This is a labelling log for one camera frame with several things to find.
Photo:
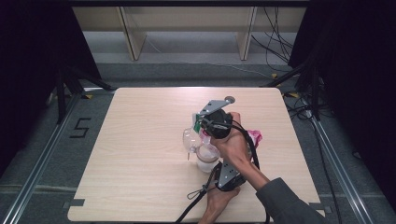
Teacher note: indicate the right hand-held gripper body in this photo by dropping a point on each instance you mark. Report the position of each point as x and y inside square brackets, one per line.
[218, 124]

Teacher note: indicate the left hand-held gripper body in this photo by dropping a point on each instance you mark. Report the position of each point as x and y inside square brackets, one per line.
[228, 177]

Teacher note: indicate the pink and white plastic packet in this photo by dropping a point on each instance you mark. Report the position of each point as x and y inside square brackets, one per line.
[256, 137]

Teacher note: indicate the person's left hand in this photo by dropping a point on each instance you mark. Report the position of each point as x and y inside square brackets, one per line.
[219, 200]

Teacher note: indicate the person's right hand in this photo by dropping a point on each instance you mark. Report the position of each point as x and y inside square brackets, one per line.
[235, 146]

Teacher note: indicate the black metal stand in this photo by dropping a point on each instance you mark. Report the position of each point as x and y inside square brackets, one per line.
[62, 93]
[313, 87]

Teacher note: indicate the beige wooden shelf unit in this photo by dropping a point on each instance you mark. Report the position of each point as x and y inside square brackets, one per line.
[134, 37]

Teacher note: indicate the black curtain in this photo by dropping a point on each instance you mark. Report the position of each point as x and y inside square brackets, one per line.
[31, 62]
[358, 77]

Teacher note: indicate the aluminium floor rail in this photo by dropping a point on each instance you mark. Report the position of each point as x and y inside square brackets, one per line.
[37, 169]
[339, 174]

